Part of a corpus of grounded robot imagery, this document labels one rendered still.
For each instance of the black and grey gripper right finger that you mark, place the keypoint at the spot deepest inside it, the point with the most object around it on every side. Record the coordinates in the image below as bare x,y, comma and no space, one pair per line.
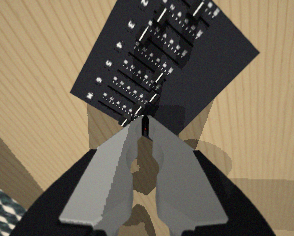
193,194

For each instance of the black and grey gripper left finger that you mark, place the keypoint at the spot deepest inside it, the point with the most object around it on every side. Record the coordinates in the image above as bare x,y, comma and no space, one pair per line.
96,193

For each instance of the black lighting desk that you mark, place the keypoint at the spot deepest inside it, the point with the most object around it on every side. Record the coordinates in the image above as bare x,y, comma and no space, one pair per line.
188,52

